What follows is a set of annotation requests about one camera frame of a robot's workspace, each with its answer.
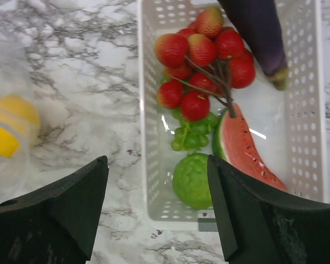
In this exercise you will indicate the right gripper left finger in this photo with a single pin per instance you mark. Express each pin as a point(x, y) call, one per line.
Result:
point(56, 223)

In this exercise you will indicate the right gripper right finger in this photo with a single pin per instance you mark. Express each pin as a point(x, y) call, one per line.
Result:
point(258, 223)

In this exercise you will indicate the clear dotted zip bag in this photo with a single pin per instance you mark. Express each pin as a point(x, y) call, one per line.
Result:
point(14, 79)

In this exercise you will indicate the green round guava fruit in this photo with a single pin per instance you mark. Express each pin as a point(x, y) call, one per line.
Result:
point(190, 182)

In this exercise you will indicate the white perforated plastic basket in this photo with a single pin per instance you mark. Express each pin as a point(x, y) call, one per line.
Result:
point(287, 126)

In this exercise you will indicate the yellow bell pepper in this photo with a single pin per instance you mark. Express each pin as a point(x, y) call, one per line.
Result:
point(17, 115)

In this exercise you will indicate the green grapes bunch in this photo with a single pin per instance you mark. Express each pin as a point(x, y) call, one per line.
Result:
point(192, 132)

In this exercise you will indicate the red lychee bunch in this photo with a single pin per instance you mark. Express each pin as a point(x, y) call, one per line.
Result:
point(205, 59)

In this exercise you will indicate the red watermelon slice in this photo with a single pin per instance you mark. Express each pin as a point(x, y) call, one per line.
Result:
point(233, 142)

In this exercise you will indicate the purple eggplant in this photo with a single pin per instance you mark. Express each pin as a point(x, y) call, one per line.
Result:
point(258, 24)

